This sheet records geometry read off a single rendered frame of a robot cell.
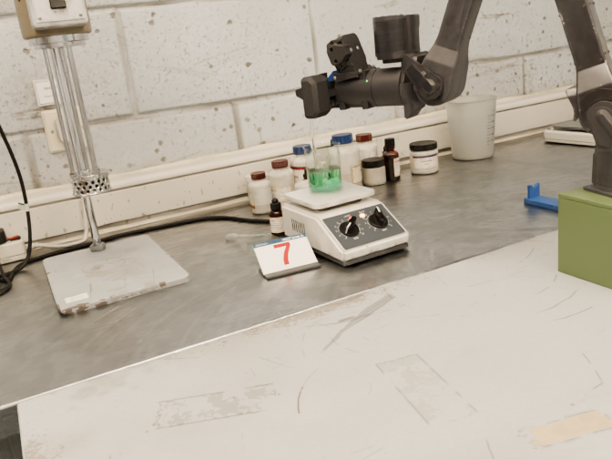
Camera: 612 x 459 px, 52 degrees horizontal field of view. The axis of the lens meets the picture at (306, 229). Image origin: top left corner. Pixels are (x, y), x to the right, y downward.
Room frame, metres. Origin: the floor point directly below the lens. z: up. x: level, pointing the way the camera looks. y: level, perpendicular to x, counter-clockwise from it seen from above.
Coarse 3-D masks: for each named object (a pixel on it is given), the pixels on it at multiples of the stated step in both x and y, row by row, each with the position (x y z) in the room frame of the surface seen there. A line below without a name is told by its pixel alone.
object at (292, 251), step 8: (288, 240) 0.96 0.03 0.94; (296, 240) 0.97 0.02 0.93; (304, 240) 0.97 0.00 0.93; (256, 248) 0.95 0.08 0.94; (264, 248) 0.95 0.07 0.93; (272, 248) 0.95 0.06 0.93; (280, 248) 0.95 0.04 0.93; (288, 248) 0.95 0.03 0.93; (296, 248) 0.95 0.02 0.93; (304, 248) 0.96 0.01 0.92; (264, 256) 0.94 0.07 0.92; (272, 256) 0.94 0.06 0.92; (280, 256) 0.94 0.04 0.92; (288, 256) 0.94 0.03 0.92; (296, 256) 0.94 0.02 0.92; (304, 256) 0.94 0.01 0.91; (312, 256) 0.95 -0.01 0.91; (264, 264) 0.92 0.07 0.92; (272, 264) 0.93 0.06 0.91; (280, 264) 0.93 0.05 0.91; (288, 264) 0.93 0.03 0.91
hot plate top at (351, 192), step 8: (344, 184) 1.09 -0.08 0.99; (352, 184) 1.08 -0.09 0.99; (288, 192) 1.08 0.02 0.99; (296, 192) 1.07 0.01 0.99; (304, 192) 1.06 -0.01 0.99; (336, 192) 1.04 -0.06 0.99; (344, 192) 1.03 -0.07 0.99; (352, 192) 1.02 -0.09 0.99; (360, 192) 1.02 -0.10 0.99; (368, 192) 1.02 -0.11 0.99; (296, 200) 1.03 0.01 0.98; (304, 200) 1.01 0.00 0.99; (312, 200) 1.00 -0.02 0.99; (320, 200) 1.00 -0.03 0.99; (328, 200) 0.99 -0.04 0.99; (336, 200) 0.99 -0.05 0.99; (344, 200) 1.00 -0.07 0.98; (312, 208) 0.98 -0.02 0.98; (320, 208) 0.97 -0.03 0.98
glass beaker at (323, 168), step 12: (324, 144) 1.09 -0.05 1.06; (336, 144) 1.07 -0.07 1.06; (312, 156) 1.03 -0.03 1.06; (324, 156) 1.03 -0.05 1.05; (336, 156) 1.04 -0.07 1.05; (312, 168) 1.04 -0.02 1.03; (324, 168) 1.03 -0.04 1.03; (336, 168) 1.04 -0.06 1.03; (312, 180) 1.04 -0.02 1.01; (324, 180) 1.03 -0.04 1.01; (336, 180) 1.04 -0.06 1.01; (312, 192) 1.04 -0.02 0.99; (324, 192) 1.03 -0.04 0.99
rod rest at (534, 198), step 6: (528, 186) 1.13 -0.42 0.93; (534, 186) 1.13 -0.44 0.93; (528, 192) 1.13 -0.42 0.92; (534, 192) 1.13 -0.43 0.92; (528, 198) 1.13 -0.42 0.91; (534, 198) 1.12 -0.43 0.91; (540, 198) 1.12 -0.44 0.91; (546, 198) 1.11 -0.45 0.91; (534, 204) 1.11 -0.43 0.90; (540, 204) 1.09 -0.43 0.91; (546, 204) 1.08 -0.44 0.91; (552, 204) 1.07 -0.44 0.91
